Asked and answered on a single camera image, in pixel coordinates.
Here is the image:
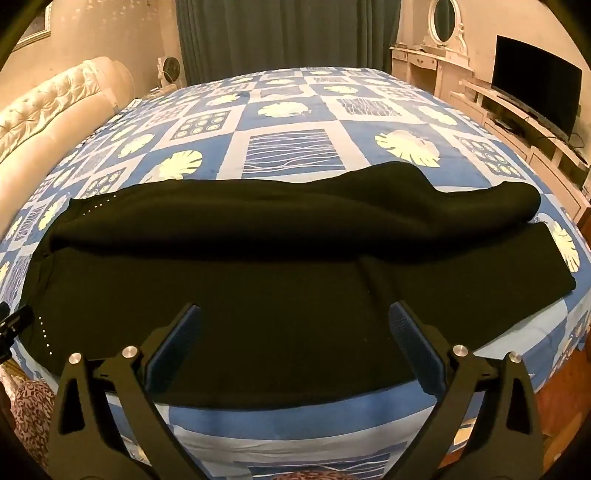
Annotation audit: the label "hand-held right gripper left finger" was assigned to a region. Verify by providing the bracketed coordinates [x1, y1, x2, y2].
[48, 302, 204, 480]

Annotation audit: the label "cream tufted headboard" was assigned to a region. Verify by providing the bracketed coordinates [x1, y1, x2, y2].
[0, 58, 139, 185]

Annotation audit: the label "framed wall picture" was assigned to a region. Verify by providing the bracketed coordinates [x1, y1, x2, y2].
[16, 0, 58, 47]

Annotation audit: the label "white fan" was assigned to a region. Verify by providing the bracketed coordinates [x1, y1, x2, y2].
[156, 55, 186, 91]

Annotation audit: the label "black pants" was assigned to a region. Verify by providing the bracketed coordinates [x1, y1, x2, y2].
[13, 161, 576, 409]

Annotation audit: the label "white television stand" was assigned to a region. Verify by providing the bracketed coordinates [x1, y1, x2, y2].
[450, 78, 591, 222]

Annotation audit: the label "brown patterned pillow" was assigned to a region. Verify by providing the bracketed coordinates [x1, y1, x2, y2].
[8, 376, 345, 480]

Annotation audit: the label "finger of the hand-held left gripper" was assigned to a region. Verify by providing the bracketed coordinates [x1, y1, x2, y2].
[0, 302, 36, 365]

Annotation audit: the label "white vanity desk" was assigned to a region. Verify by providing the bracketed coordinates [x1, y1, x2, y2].
[390, 44, 472, 100]

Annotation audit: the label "blue leaf-print bed sheet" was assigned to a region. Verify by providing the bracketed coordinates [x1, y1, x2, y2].
[0, 67, 591, 480]

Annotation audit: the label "dark green curtain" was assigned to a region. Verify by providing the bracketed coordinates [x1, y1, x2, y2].
[175, 0, 402, 86]

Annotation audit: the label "oval white-framed mirror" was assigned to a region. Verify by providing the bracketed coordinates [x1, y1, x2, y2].
[427, 0, 468, 49]

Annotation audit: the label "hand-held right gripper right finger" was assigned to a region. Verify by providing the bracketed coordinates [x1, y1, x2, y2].
[388, 300, 546, 480]

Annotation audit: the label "black television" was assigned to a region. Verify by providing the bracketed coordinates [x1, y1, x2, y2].
[490, 34, 583, 142]

